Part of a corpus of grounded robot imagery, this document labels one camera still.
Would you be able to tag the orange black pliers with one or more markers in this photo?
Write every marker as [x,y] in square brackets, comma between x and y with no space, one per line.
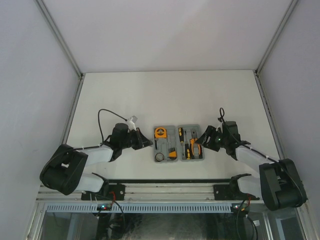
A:
[195,149]

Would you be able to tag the aluminium front rail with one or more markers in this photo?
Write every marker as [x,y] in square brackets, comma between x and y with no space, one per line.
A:
[159,192]

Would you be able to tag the orange hex key set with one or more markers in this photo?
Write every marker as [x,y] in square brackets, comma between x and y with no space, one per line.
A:
[172,153]

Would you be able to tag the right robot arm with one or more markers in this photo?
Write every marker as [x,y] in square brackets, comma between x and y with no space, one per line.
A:
[277,182]

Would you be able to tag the grey slotted cable duct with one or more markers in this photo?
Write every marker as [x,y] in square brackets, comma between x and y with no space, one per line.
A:
[135,208]

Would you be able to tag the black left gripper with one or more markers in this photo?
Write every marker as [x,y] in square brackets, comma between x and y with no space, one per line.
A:
[145,142]

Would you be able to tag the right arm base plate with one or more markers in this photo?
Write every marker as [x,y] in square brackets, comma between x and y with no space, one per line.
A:
[225,192]

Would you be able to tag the screwdriver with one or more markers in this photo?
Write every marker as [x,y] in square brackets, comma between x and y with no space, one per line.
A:
[181,134]
[187,151]

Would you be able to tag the grey plastic tool case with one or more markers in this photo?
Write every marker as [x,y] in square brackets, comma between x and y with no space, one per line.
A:
[162,145]

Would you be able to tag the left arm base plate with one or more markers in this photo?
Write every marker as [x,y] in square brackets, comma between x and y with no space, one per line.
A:
[108,192]

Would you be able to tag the orange tape measure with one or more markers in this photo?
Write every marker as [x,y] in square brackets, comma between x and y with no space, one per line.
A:
[160,133]

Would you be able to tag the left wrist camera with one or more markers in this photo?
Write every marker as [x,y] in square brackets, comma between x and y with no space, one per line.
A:
[131,122]

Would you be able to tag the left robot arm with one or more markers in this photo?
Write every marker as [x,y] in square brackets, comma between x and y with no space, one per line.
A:
[64,172]

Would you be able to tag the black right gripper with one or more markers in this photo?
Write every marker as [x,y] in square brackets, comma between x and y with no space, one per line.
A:
[204,137]

